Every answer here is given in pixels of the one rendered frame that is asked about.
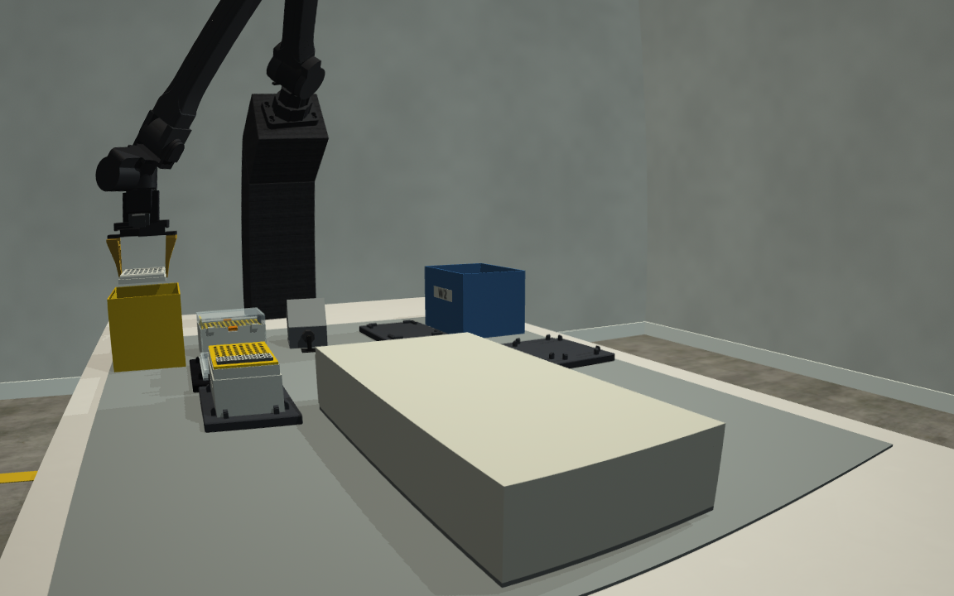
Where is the white assay plate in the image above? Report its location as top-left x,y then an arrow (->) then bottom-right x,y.
118,267 -> 166,285

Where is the blue open-top bin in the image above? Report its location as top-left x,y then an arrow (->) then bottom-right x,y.
425,263 -> 525,338

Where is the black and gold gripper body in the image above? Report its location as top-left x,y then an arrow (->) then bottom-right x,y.
108,219 -> 177,239

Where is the large cream rectangular box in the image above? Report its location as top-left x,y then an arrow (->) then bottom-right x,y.
315,332 -> 725,588

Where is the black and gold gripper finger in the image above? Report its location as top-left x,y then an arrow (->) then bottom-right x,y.
106,238 -> 122,276
166,235 -> 177,277

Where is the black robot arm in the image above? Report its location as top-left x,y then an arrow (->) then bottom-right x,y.
95,0 -> 325,228

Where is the yellow bin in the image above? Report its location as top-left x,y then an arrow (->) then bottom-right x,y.
107,283 -> 186,373

